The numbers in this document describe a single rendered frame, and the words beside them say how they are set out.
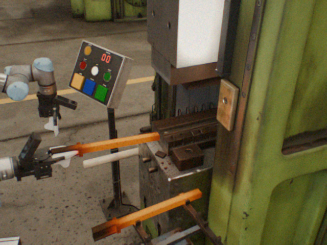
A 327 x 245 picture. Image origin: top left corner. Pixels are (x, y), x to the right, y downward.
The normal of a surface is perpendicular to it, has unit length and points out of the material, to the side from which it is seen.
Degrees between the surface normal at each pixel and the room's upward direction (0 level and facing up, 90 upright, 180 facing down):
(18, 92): 90
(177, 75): 90
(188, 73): 90
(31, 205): 0
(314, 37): 89
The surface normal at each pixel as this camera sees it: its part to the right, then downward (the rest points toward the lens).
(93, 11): 0.25, 0.53
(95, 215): 0.01, -0.84
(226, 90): -0.92, 0.20
